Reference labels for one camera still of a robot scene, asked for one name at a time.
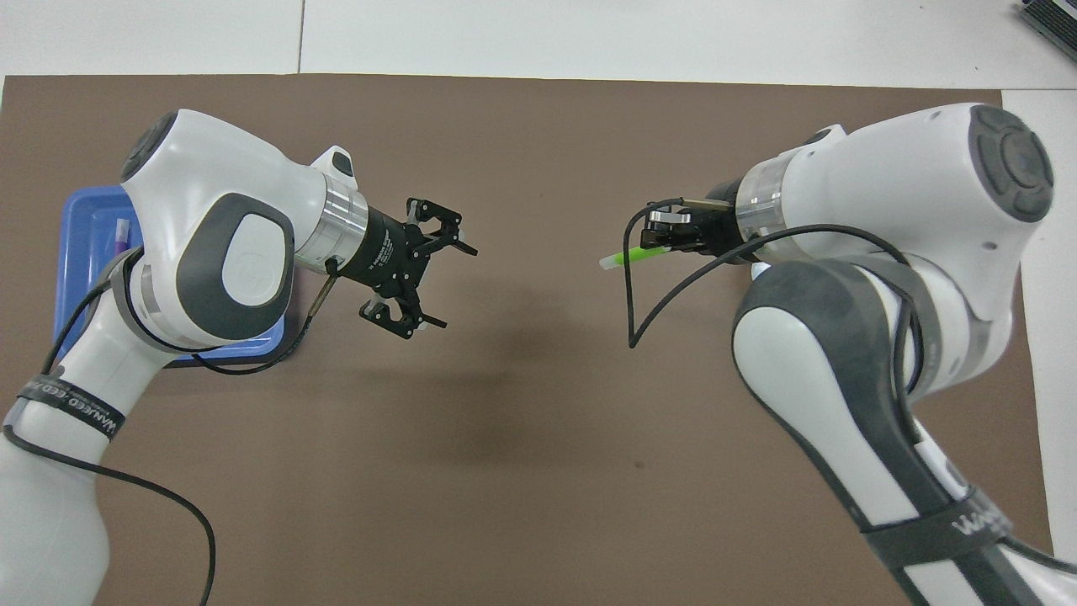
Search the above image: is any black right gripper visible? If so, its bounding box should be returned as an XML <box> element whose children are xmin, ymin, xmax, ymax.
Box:
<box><xmin>644</xmin><ymin>181</ymin><xmax>750</xmax><ymax>258</ymax></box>

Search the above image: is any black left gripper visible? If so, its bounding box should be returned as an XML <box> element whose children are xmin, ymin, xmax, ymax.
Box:
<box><xmin>331</xmin><ymin>198</ymin><xmax>479</xmax><ymax>340</ymax></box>

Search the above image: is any green marker pen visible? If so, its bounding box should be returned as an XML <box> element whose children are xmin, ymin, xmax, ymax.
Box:
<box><xmin>599</xmin><ymin>244</ymin><xmax>674</xmax><ymax>270</ymax></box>

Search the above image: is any brown paper table mat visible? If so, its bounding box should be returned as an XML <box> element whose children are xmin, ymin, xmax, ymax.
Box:
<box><xmin>0</xmin><ymin>74</ymin><xmax>1059</xmax><ymax>606</ymax></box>

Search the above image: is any blue plastic tray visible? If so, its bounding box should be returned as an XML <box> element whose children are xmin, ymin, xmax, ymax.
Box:
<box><xmin>53</xmin><ymin>187</ymin><xmax>295</xmax><ymax>368</ymax></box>

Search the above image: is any grey ribbed device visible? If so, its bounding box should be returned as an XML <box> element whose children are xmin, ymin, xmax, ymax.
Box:
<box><xmin>1014</xmin><ymin>0</ymin><xmax>1077</xmax><ymax>51</ymax></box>

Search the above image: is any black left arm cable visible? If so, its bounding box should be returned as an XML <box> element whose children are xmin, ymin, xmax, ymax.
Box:
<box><xmin>0</xmin><ymin>268</ymin><xmax>342</xmax><ymax>606</ymax></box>

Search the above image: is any black velcro cable strap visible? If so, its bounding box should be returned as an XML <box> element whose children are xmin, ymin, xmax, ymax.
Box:
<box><xmin>17</xmin><ymin>379</ymin><xmax>127</xmax><ymax>439</ymax></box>
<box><xmin>862</xmin><ymin>503</ymin><xmax>1015</xmax><ymax>575</ymax></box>

